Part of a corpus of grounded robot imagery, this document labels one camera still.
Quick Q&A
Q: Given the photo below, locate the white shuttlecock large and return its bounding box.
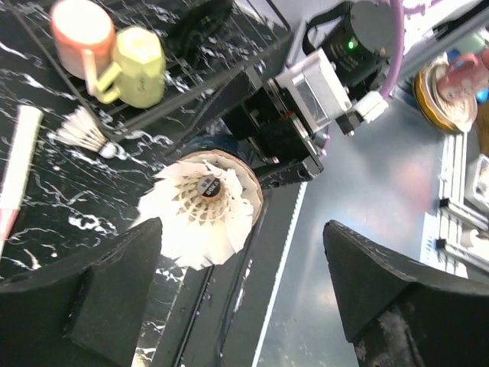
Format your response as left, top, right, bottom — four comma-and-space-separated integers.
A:
133, 155, 254, 271

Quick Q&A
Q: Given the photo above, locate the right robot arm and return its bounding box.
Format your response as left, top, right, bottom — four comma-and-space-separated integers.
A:
223, 1, 488, 189

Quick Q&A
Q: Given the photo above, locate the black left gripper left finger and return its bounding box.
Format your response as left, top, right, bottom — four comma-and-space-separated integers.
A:
1, 219, 162, 366

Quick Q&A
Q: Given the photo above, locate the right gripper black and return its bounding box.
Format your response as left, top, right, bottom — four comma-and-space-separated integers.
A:
222, 67, 324, 187

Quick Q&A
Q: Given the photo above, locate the pink floral cup background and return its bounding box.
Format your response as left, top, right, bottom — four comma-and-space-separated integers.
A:
436, 48, 488, 102

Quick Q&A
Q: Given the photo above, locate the yellow-green mug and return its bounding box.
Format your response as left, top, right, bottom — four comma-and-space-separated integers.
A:
95, 26, 166, 109

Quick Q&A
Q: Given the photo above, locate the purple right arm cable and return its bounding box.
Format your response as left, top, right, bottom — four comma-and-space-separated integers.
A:
377, 0, 448, 100

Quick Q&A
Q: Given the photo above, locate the black object in rack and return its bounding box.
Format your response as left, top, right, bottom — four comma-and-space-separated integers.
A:
168, 0, 234, 46

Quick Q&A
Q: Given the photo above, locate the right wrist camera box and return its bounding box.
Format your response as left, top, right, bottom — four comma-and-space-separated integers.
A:
275, 49, 352, 132

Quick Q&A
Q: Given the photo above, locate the stacked plates background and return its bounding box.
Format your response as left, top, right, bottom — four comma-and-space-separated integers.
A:
412, 58, 478, 135

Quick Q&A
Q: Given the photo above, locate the pink mug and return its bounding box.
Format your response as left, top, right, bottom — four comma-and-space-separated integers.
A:
50, 1, 115, 96

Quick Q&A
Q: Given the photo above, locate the black base frame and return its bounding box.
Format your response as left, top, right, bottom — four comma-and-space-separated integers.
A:
129, 179, 306, 367

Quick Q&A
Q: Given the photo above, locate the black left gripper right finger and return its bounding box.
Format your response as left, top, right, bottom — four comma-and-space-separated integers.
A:
323, 220, 488, 366

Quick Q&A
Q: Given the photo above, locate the black wire rack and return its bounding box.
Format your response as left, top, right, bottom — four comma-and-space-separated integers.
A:
8, 1, 292, 141

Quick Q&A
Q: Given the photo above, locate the black shuttlecock tube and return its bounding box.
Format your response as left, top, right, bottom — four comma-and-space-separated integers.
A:
179, 135, 264, 226

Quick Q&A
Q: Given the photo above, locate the pink racket white grip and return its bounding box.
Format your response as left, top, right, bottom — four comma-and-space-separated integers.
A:
1, 105, 44, 252

